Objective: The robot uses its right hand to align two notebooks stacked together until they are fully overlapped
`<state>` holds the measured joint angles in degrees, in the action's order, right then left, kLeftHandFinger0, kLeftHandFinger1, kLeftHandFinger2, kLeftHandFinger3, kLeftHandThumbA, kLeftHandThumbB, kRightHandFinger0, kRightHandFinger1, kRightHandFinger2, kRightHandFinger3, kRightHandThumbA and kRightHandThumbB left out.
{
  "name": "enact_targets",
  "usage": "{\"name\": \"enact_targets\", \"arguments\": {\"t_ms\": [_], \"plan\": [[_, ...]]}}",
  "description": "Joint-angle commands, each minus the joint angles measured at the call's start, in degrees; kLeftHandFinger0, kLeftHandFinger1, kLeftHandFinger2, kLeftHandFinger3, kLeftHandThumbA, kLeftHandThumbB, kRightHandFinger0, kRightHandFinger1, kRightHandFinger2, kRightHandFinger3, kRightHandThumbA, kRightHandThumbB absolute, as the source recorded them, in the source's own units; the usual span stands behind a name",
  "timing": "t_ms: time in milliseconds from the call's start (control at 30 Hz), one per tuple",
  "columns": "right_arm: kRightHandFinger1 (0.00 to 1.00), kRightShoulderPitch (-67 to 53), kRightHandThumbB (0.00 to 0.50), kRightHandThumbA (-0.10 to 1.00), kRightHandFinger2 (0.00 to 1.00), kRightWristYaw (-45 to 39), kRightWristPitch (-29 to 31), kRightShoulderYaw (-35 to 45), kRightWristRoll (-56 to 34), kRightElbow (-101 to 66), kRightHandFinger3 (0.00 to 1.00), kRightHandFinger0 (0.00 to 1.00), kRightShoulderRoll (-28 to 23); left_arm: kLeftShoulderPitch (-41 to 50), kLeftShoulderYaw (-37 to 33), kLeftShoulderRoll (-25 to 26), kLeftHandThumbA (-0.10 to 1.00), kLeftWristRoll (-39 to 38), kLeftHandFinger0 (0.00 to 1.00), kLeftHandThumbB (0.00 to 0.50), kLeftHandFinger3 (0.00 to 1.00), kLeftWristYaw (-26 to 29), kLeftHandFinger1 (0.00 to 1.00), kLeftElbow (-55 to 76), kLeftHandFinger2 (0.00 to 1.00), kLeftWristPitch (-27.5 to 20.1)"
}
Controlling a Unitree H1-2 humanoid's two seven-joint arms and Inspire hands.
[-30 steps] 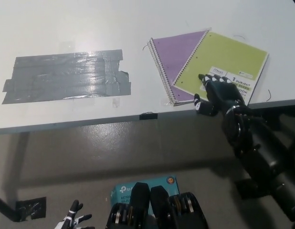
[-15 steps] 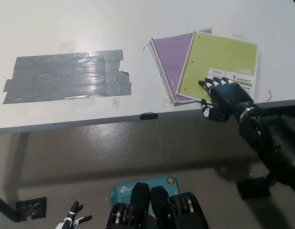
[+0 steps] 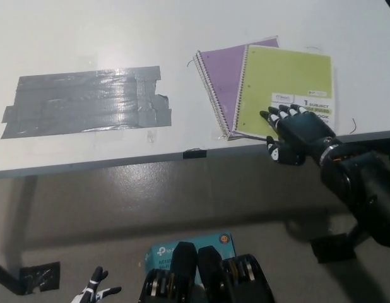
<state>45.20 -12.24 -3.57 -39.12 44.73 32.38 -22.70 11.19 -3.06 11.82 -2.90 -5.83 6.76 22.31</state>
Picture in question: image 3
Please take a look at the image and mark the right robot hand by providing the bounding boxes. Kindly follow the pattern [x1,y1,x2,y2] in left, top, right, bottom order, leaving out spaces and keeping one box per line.
[259,104,337,166]

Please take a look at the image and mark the green Mead spiral notebook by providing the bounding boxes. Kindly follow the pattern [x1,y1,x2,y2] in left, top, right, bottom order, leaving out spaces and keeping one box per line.
[231,44,338,140]

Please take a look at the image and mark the teal TP-Link box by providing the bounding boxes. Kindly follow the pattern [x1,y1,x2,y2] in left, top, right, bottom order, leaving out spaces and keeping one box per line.
[144,232,237,280]

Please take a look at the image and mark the grey duct tape patch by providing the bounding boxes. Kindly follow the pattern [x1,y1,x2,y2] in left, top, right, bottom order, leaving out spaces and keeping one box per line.
[0,65,173,140]

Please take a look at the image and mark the small black tape piece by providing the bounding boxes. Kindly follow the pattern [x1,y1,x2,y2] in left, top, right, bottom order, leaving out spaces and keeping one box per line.
[183,149,208,159]

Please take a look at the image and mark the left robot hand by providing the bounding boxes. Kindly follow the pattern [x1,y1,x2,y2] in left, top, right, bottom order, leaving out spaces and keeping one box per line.
[70,266,122,303]

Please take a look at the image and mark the purple spiral notebook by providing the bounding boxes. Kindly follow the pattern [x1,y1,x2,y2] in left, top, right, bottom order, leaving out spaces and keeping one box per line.
[193,38,281,142]

